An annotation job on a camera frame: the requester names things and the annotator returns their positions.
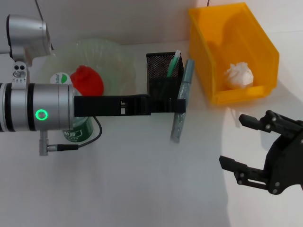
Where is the silver glitter marker pen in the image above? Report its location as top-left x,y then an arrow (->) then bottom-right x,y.
170,59 -> 195,144

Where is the black mesh pen holder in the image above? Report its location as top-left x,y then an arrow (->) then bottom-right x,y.
146,52 -> 186,112

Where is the translucent wavy fruit plate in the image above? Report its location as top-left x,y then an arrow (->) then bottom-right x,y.
37,37 -> 137,97

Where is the red-orange fruit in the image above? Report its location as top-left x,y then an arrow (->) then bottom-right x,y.
70,65 -> 104,96

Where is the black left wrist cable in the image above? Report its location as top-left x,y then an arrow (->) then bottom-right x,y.
48,116 -> 103,151

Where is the yellow plastic storage bin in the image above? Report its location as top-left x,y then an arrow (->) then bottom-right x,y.
188,2 -> 280,105

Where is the clear bottle green label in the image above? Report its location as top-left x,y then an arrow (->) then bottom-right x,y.
49,72 -> 95,143

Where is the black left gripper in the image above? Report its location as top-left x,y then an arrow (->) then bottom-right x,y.
73,94 -> 187,117

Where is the white paper ball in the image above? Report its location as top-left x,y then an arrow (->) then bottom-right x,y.
223,61 -> 254,89

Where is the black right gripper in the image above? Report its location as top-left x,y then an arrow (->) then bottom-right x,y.
219,110 -> 303,196

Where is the green pen white cap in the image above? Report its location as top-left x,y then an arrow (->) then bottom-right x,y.
166,49 -> 182,78

